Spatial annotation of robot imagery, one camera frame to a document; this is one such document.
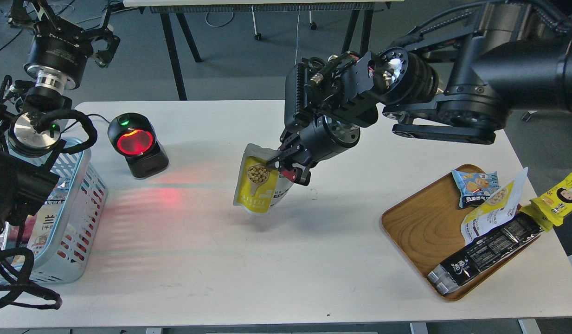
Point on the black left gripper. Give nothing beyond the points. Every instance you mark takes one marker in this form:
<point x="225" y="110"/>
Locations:
<point x="58" y="53"/>

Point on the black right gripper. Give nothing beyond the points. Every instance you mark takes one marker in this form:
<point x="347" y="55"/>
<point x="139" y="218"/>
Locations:
<point x="304" y="147"/>

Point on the yellow white snack pouch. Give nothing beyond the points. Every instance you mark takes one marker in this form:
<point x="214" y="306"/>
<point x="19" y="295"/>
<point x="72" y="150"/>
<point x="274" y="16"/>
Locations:
<point x="259" y="187"/>

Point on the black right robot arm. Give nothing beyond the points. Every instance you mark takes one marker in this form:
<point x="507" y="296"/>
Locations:
<point x="455" y="77"/>

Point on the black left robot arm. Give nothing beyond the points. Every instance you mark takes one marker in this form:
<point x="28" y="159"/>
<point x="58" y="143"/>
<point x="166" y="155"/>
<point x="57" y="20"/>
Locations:
<point x="37" y="124"/>

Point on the white snack bag in basket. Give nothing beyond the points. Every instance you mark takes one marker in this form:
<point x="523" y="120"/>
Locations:
<point x="41" y="225"/>

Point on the blue snack packet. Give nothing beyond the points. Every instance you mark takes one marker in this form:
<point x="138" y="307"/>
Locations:
<point x="475" y="188"/>

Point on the black long snack package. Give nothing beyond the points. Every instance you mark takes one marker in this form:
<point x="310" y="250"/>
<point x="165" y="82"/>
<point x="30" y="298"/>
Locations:
<point x="483" y="253"/>

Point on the yellow white snack bag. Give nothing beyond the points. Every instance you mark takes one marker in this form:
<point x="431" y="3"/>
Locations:
<point x="495" y="211"/>

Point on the light blue plastic basket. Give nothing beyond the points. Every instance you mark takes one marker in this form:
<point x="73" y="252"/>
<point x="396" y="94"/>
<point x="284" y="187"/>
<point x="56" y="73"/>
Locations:
<point x="65" y="256"/>

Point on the yellow cartoon snack packet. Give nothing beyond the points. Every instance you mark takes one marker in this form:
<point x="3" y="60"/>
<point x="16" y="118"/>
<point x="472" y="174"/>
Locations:
<point x="550" y="208"/>

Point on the background black leg table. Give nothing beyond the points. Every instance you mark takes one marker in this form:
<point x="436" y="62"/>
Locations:
<point x="242" y="49"/>

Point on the black barcode scanner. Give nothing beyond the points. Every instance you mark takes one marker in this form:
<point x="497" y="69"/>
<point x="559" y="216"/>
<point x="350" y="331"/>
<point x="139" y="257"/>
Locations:
<point x="133" y="136"/>

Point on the wooden tray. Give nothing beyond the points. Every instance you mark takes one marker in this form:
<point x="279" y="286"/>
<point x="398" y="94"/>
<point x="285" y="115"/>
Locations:
<point x="426" y="228"/>

